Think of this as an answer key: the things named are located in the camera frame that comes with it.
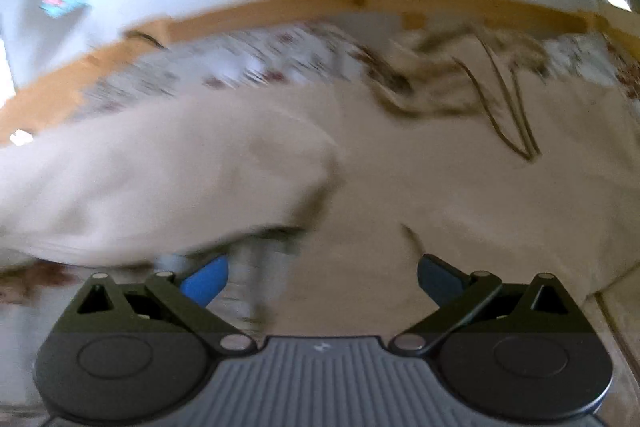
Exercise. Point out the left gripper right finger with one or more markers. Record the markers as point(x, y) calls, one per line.
point(459, 297)

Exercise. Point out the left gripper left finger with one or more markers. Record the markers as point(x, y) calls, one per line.
point(186, 296)

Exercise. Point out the beige hooded jacket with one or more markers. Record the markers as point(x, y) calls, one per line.
point(329, 169)

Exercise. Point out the floral bed sheet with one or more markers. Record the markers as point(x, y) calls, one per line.
point(345, 283)

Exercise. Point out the wooden bed frame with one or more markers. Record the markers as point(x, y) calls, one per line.
point(53, 97)

